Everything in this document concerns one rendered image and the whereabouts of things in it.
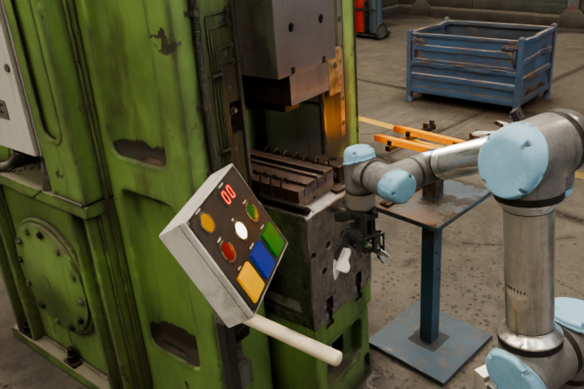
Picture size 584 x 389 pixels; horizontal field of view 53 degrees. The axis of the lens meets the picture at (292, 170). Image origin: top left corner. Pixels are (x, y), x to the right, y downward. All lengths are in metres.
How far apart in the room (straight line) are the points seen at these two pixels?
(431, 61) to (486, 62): 0.55
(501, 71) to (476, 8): 5.09
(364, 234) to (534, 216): 0.51
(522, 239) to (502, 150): 0.16
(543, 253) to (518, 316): 0.13
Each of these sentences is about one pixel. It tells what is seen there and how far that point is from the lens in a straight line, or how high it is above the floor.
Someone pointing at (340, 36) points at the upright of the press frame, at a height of 1.38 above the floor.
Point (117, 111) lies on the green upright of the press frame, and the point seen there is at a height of 1.26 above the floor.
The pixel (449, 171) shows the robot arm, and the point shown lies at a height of 1.26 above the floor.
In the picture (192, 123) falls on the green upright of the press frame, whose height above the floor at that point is 1.28.
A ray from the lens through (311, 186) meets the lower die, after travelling 1.97.
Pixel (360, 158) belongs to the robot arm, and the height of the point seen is 1.28.
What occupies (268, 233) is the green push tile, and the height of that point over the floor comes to 1.03.
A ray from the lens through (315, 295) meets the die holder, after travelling 2.05.
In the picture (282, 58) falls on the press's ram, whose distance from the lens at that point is 1.75.
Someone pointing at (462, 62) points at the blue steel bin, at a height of 0.45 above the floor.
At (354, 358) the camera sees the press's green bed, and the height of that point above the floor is 0.16.
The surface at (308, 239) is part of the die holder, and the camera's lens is 1.92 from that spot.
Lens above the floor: 1.80
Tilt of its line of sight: 23 degrees down
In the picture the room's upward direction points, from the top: 4 degrees counter-clockwise
